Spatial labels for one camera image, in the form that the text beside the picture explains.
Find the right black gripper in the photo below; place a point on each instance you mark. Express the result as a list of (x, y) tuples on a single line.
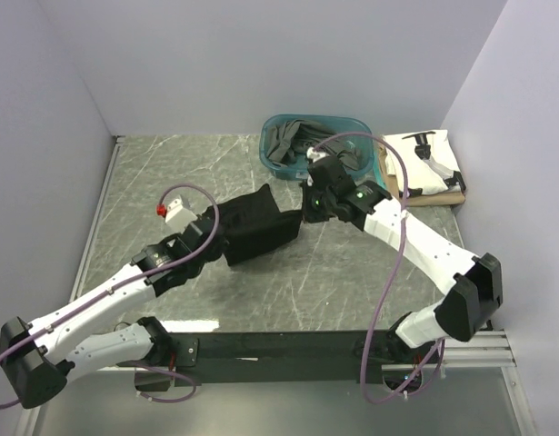
[(309, 214)]

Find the black t shirt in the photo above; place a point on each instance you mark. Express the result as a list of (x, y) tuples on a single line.
[(253, 225)]

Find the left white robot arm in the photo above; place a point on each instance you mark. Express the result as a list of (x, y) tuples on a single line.
[(39, 358)]

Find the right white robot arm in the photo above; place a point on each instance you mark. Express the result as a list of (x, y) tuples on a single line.
[(471, 285)]

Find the grey t shirt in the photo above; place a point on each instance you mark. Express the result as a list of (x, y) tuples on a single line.
[(290, 140)]

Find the teal plastic basket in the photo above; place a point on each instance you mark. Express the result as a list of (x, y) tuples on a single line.
[(298, 171)]

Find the folded white printed t shirt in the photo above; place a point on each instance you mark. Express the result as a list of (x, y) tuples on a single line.
[(429, 161)]

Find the black mounting beam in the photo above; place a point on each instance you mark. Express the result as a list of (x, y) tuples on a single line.
[(232, 357)]

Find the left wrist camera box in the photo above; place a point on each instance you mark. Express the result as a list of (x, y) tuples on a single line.
[(177, 215)]

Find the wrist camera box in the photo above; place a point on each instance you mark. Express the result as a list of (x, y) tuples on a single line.
[(177, 215), (313, 155)]

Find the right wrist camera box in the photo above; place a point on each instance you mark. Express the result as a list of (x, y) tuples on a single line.
[(313, 155)]

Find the aluminium frame rail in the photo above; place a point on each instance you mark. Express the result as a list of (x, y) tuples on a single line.
[(485, 350)]

